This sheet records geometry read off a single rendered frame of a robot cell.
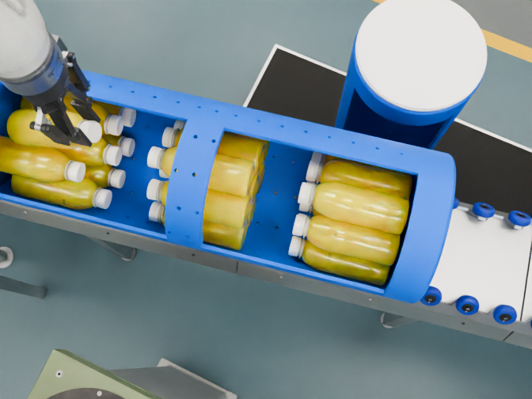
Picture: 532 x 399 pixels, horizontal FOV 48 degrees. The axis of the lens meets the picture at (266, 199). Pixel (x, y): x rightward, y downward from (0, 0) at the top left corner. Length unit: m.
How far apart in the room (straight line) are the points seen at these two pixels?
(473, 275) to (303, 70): 1.21
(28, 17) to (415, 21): 0.86
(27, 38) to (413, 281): 0.69
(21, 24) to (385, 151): 0.61
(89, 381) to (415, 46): 0.93
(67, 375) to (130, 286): 1.11
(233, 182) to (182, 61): 1.49
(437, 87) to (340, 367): 1.19
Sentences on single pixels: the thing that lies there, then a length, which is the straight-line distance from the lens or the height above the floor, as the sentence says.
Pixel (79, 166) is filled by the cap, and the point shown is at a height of 1.12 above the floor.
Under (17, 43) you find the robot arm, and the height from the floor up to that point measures 1.58.
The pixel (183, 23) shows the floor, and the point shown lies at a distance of 2.59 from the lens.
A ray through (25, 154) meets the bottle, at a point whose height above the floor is 1.13.
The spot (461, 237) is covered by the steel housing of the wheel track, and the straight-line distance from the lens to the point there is 1.34.
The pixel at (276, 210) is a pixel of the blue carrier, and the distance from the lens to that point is 1.26.
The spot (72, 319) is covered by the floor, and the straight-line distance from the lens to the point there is 2.31.
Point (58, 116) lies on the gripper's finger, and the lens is 0.98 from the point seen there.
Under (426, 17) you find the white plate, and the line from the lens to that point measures 1.38.
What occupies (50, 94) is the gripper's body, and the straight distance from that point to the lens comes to 0.89.
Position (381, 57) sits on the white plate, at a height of 1.04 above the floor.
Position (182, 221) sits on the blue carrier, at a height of 1.18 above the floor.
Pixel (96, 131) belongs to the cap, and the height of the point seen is 1.21.
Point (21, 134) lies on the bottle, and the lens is 1.18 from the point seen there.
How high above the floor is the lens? 2.18
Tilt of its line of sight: 75 degrees down
